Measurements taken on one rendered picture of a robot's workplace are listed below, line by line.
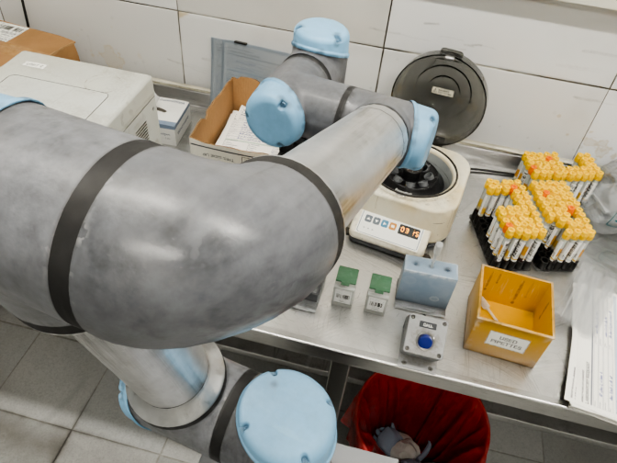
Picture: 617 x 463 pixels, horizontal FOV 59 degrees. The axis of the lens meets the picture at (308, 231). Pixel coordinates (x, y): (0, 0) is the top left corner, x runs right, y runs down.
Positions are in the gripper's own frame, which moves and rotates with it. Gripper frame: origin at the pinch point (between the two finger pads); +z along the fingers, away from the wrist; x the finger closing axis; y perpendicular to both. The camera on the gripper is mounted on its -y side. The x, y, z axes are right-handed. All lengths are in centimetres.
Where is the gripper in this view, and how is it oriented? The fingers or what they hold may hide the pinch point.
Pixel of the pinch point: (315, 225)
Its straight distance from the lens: 94.5
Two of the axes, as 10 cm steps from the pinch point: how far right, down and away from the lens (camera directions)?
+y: -9.6, -2.3, 1.3
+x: -2.5, 6.7, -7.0
